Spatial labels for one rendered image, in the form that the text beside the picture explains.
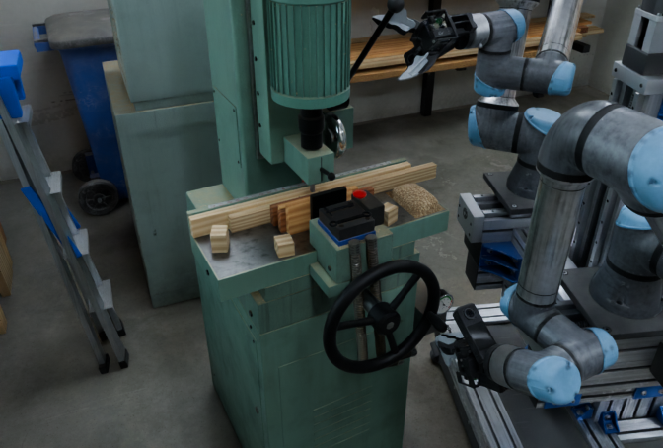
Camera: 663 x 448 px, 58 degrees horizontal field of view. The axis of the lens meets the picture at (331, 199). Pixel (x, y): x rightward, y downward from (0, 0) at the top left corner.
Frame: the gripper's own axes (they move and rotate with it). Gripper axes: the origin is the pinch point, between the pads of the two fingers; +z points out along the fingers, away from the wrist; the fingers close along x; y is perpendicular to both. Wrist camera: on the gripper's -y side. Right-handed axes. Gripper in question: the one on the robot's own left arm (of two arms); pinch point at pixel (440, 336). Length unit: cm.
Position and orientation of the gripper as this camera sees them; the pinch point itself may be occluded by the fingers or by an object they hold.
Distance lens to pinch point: 135.2
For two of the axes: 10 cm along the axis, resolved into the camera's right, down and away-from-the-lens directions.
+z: -4.0, 0.5, 9.1
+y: 2.4, 9.7, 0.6
